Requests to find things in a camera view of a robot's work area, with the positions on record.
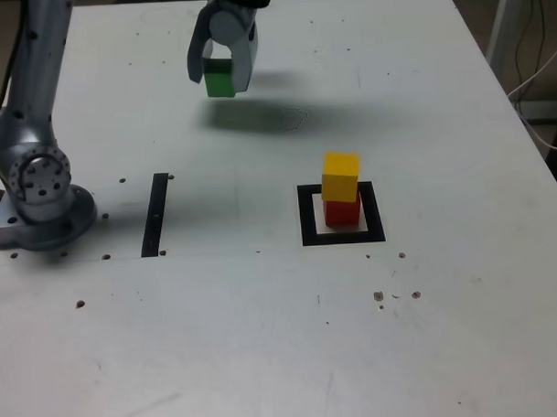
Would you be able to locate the white background post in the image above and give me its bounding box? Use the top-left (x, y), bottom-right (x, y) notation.
top-left (483, 0), bottom-right (534, 77)

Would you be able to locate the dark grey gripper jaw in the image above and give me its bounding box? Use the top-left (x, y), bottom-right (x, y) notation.
top-left (185, 1), bottom-right (219, 86)

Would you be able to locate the yellow cube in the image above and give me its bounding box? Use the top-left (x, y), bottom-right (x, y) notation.
top-left (319, 150), bottom-right (363, 204)

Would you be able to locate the black tape square outline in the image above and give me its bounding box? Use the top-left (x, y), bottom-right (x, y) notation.
top-left (296, 180), bottom-right (387, 247)

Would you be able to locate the light grey background box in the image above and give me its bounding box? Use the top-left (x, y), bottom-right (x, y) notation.
top-left (520, 99), bottom-right (557, 121)

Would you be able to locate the black tape strip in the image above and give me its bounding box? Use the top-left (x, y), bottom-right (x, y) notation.
top-left (137, 172), bottom-right (172, 259)

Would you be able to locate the white background cable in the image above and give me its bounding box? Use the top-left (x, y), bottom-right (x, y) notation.
top-left (505, 37), bottom-right (557, 154)

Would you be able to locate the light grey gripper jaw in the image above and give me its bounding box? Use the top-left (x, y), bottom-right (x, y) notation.
top-left (208, 7), bottom-right (262, 97)

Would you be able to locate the green cube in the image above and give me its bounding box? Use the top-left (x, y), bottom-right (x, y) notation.
top-left (202, 57), bottom-right (237, 101)

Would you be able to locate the red cube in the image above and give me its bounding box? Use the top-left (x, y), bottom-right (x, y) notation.
top-left (322, 192), bottom-right (363, 230)

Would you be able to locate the black hanging background cable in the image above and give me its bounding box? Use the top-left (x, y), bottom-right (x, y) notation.
top-left (531, 0), bottom-right (551, 75)
top-left (512, 0), bottom-right (534, 90)

